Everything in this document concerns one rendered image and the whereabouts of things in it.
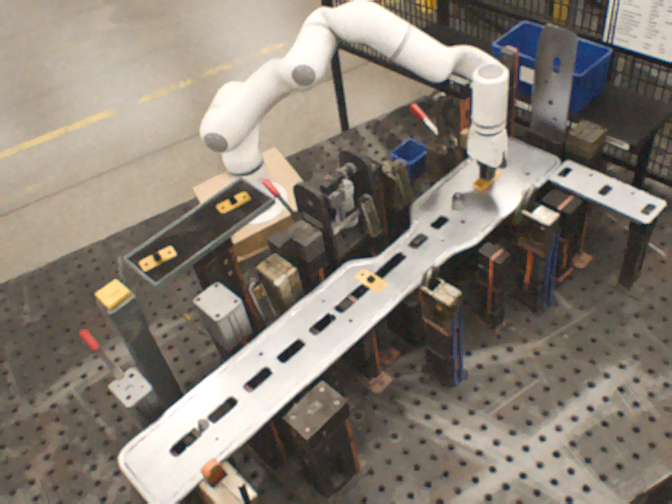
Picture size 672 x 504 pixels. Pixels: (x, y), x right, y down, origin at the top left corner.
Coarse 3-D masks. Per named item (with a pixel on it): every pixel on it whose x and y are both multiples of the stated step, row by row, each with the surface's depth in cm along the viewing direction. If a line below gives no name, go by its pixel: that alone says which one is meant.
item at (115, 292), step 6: (114, 282) 163; (102, 288) 162; (108, 288) 162; (114, 288) 162; (120, 288) 161; (126, 288) 161; (96, 294) 161; (102, 294) 161; (108, 294) 161; (114, 294) 160; (120, 294) 160; (126, 294) 160; (102, 300) 160; (108, 300) 159; (114, 300) 159; (120, 300) 160; (108, 306) 158
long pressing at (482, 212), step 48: (528, 144) 203; (432, 192) 193; (480, 192) 191; (432, 240) 181; (480, 240) 180; (336, 288) 174; (384, 288) 172; (288, 336) 166; (336, 336) 164; (240, 384) 158; (288, 384) 157; (144, 432) 153; (240, 432) 150; (144, 480) 145; (192, 480) 144
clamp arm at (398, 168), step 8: (400, 160) 188; (392, 168) 188; (400, 168) 188; (400, 176) 189; (408, 176) 191; (400, 184) 190; (408, 184) 192; (400, 192) 192; (408, 192) 193; (400, 200) 194; (408, 200) 194
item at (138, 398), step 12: (132, 372) 157; (120, 384) 155; (132, 384) 155; (144, 384) 154; (120, 396) 153; (132, 396) 153; (144, 396) 153; (156, 396) 156; (132, 408) 152; (144, 408) 155; (156, 408) 158; (132, 420) 161; (144, 420) 157; (180, 444) 171
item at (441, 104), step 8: (440, 96) 188; (432, 104) 188; (440, 104) 189; (448, 104) 185; (440, 112) 189; (448, 112) 191; (440, 120) 190; (448, 120) 192; (440, 128) 192; (448, 128) 194; (440, 136) 194; (448, 136) 196
